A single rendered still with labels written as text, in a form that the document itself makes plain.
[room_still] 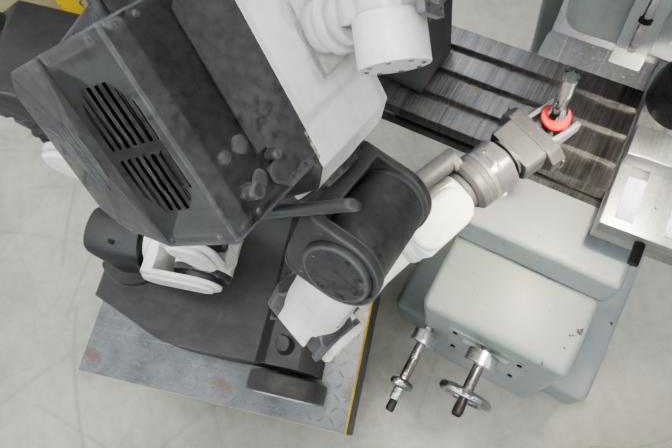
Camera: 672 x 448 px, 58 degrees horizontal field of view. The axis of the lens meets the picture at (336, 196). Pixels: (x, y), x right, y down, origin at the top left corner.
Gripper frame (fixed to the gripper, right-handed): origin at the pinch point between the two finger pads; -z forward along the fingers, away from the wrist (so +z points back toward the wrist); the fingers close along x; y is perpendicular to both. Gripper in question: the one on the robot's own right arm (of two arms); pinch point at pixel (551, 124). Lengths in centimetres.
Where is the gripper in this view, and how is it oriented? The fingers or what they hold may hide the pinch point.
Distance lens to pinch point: 106.1
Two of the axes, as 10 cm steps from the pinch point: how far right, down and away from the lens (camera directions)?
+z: -8.1, 5.8, -1.2
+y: 1.4, 3.9, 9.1
